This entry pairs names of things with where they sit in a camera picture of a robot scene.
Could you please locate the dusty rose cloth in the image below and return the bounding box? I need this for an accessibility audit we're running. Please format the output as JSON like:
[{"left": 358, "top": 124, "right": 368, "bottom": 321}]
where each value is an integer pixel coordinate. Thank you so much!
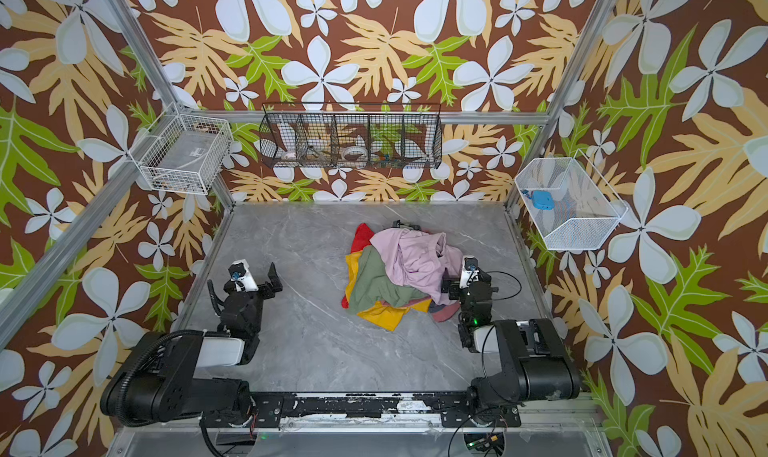
[{"left": 428, "top": 301, "right": 460, "bottom": 323}]

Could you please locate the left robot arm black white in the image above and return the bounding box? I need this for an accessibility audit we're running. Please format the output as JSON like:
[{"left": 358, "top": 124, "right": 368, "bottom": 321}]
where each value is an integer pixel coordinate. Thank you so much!
[{"left": 99, "top": 259, "right": 283, "bottom": 427}]

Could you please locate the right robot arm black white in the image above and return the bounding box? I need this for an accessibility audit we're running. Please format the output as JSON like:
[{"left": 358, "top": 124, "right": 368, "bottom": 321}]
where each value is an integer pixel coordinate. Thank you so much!
[{"left": 441, "top": 271, "right": 581, "bottom": 413}]

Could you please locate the yellow cloth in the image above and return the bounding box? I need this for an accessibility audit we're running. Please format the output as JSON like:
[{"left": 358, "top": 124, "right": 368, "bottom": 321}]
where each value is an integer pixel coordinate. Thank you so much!
[{"left": 344, "top": 249, "right": 433, "bottom": 332}]

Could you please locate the olive green cloth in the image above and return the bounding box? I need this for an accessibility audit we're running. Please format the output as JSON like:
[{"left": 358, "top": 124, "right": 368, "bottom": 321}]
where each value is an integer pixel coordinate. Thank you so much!
[{"left": 347, "top": 245, "right": 427, "bottom": 314}]

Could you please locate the red cloth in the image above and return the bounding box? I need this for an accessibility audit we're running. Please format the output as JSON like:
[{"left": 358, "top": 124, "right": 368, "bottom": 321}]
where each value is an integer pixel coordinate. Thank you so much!
[{"left": 341, "top": 223, "right": 374, "bottom": 310}]

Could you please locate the blue object in basket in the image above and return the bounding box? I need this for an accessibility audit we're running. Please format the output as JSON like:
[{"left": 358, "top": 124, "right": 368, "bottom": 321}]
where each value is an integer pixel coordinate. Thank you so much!
[{"left": 522, "top": 189, "right": 555, "bottom": 211}]

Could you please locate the white mesh basket right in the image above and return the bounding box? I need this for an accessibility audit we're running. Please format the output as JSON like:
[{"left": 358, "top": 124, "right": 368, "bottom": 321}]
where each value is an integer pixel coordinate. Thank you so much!
[{"left": 515, "top": 151, "right": 629, "bottom": 253}]

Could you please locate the white bowl in basket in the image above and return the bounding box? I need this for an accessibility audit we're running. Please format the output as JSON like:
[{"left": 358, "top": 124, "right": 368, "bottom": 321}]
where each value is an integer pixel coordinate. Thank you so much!
[{"left": 341, "top": 145, "right": 368, "bottom": 162}]

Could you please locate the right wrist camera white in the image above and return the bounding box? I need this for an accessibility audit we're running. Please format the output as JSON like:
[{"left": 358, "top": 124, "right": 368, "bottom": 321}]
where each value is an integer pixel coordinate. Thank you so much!
[{"left": 459, "top": 255, "right": 480, "bottom": 288}]

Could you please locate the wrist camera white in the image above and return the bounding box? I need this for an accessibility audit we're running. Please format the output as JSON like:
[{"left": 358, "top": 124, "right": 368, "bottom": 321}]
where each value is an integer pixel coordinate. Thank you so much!
[
  {"left": 228, "top": 259, "right": 258, "bottom": 292},
  {"left": 459, "top": 255, "right": 480, "bottom": 288}
]

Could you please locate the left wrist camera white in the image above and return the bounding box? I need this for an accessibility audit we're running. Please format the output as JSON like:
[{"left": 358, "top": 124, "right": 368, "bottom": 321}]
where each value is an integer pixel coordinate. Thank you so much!
[{"left": 228, "top": 259, "right": 258, "bottom": 292}]

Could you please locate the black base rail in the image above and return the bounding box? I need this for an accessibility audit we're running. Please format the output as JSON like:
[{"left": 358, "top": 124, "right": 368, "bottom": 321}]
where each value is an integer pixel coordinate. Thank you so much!
[{"left": 203, "top": 391, "right": 521, "bottom": 430}]

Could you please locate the white wire basket left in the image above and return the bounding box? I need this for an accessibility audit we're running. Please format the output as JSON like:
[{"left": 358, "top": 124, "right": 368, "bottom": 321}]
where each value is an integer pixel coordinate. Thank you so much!
[{"left": 133, "top": 113, "right": 233, "bottom": 195}]

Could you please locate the black wire basket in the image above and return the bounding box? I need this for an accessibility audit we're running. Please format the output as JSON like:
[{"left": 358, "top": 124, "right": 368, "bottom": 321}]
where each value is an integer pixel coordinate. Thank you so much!
[{"left": 256, "top": 102, "right": 444, "bottom": 169}]

